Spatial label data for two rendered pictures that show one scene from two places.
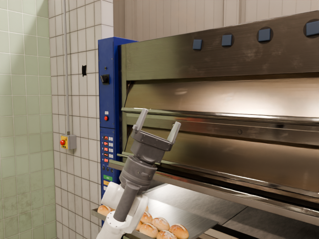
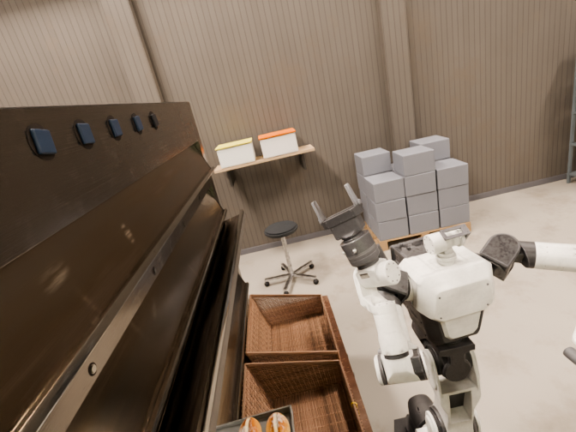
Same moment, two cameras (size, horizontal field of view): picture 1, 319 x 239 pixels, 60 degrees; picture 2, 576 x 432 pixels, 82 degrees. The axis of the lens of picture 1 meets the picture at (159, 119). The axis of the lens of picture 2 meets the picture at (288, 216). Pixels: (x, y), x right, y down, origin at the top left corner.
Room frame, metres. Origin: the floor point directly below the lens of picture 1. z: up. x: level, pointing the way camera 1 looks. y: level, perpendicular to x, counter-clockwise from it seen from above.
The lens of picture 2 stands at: (1.43, 0.56, 2.03)
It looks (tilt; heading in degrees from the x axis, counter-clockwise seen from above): 20 degrees down; 229
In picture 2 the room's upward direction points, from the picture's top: 13 degrees counter-clockwise
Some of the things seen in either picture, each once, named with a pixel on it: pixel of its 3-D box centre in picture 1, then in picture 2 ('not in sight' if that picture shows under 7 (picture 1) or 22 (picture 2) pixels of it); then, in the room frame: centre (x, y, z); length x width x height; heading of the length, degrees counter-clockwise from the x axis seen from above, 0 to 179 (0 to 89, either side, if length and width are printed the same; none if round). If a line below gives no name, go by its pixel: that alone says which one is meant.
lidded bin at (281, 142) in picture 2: not in sight; (278, 143); (-1.39, -2.50, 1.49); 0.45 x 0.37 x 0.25; 139
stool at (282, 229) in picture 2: not in sight; (284, 255); (-0.73, -2.10, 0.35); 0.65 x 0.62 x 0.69; 48
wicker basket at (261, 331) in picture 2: not in sight; (291, 329); (0.43, -0.77, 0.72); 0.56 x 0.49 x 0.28; 48
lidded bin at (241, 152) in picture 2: not in sight; (237, 153); (-0.99, -2.85, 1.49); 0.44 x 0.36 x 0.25; 139
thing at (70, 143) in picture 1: (68, 141); not in sight; (2.01, 0.67, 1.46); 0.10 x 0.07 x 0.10; 48
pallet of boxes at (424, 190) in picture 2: not in sight; (410, 191); (-2.39, -1.38, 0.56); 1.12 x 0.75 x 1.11; 137
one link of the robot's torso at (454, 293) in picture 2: not in sight; (437, 286); (0.40, 0.11, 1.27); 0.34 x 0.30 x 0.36; 143
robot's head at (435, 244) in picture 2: not in sight; (443, 243); (0.44, 0.16, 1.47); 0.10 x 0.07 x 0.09; 143
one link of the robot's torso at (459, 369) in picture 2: not in sight; (438, 339); (0.38, 0.09, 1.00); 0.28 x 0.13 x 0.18; 48
